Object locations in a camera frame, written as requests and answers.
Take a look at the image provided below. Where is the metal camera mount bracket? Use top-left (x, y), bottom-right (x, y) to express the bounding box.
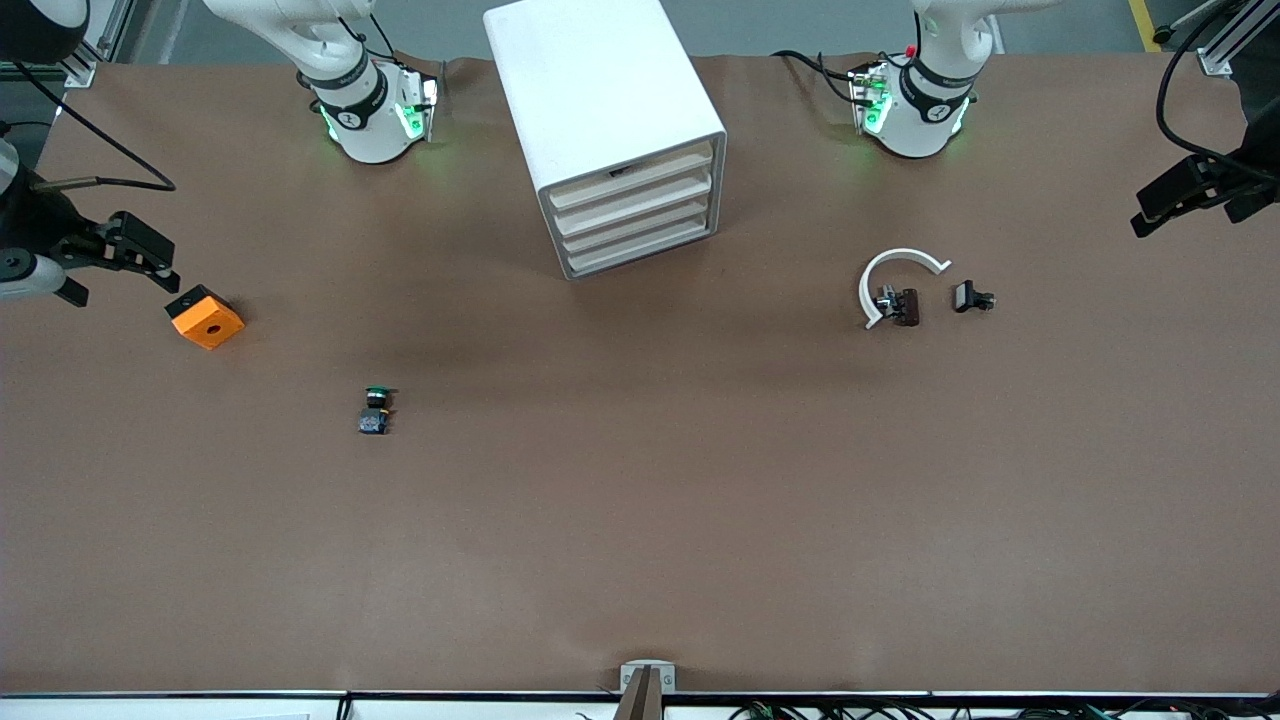
top-left (618, 660), bottom-right (677, 720)

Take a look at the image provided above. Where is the brown table mat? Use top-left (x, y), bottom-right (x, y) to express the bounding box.
top-left (0, 50), bottom-right (1280, 696)

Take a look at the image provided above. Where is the aluminium extrusion frame post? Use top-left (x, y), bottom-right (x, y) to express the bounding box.
top-left (58, 0), bottom-right (136, 89)
top-left (1195, 0), bottom-right (1280, 78)

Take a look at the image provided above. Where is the orange black button enclosure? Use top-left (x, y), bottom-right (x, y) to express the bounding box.
top-left (165, 285), bottom-right (246, 351)

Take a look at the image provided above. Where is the black arm base cable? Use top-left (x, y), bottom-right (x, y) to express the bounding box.
top-left (775, 48), bottom-right (871, 109)

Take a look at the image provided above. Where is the grey metal rod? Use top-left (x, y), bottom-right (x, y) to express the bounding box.
top-left (1138, 0), bottom-right (1226, 48)

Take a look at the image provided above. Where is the white drawer cabinet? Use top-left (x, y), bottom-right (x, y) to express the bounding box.
top-left (483, 0), bottom-right (729, 281)

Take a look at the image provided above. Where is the brown terminal block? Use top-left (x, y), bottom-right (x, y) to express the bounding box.
top-left (875, 286), bottom-right (922, 329)

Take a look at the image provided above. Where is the white table frame rail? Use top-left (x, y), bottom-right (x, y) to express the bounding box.
top-left (0, 690), bottom-right (1280, 720)

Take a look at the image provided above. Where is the white plastic drawer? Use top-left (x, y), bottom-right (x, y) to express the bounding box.
top-left (558, 193), bottom-right (717, 257)
top-left (552, 170), bottom-right (715, 236)
top-left (564, 215), bottom-right (719, 277)
top-left (547, 147), bottom-right (714, 214)

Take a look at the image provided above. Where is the white curved plastic clip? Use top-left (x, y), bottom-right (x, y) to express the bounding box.
top-left (858, 247), bottom-right (953, 331)

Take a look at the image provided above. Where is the green push button switch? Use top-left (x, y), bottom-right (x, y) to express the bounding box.
top-left (358, 385), bottom-right (399, 437)

